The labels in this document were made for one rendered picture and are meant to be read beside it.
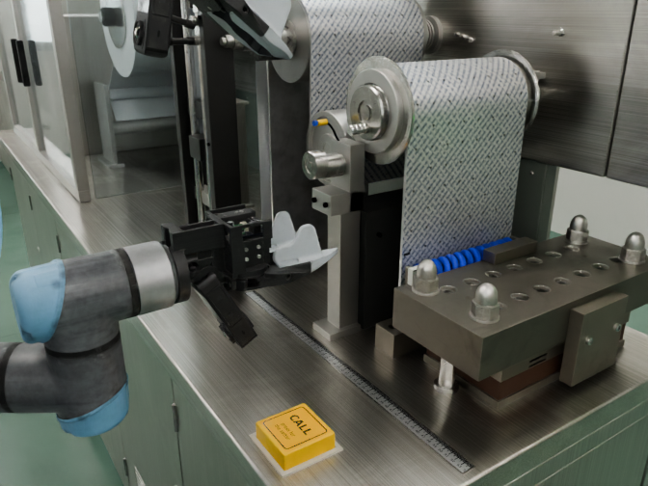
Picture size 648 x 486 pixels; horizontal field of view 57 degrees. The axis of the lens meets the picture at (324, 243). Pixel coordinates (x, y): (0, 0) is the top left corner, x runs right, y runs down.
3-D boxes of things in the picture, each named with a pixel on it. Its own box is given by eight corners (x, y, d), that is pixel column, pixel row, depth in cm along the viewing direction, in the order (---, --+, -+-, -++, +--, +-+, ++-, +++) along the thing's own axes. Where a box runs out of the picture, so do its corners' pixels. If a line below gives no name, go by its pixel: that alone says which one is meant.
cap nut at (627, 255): (613, 258, 90) (618, 230, 89) (627, 254, 92) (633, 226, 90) (636, 266, 87) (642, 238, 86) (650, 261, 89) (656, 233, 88)
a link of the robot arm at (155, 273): (144, 327, 62) (121, 297, 68) (185, 315, 64) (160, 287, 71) (135, 260, 59) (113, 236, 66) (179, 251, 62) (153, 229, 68)
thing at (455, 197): (398, 276, 87) (405, 150, 80) (507, 243, 99) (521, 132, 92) (400, 277, 86) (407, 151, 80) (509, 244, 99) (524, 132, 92)
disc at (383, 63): (344, 153, 91) (346, 52, 86) (347, 153, 91) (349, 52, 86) (409, 175, 80) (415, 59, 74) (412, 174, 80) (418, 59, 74)
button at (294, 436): (255, 438, 72) (255, 421, 71) (304, 417, 76) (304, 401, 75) (283, 472, 67) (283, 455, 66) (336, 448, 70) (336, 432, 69)
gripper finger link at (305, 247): (347, 222, 71) (275, 232, 68) (346, 267, 74) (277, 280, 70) (337, 214, 74) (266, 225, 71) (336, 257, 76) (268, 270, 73)
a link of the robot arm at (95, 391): (46, 398, 70) (29, 315, 66) (141, 397, 70) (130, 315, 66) (14, 444, 63) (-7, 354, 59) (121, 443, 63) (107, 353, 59)
